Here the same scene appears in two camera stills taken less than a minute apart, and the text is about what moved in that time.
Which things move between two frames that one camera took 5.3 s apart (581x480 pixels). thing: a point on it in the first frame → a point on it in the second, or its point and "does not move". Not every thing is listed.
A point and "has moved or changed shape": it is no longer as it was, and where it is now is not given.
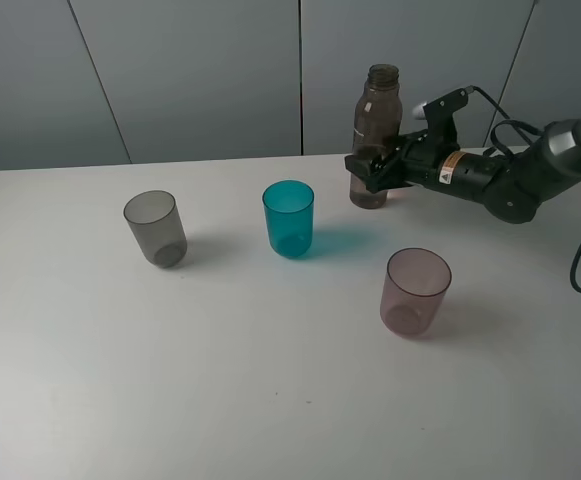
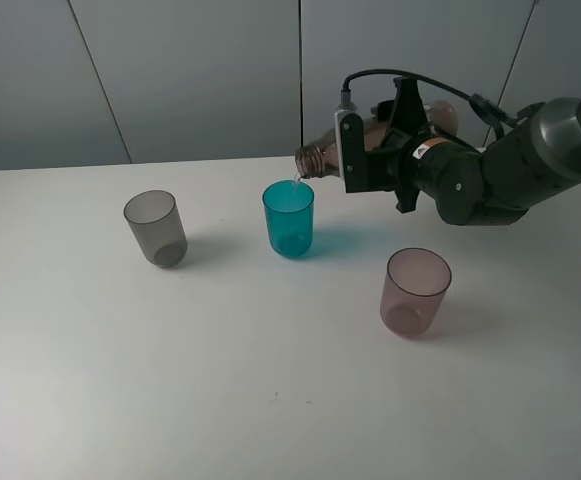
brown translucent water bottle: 378,117 has moved or changed shape
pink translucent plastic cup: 414,286 does not move
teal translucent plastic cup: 289,215 does not move
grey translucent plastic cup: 156,224 does not move
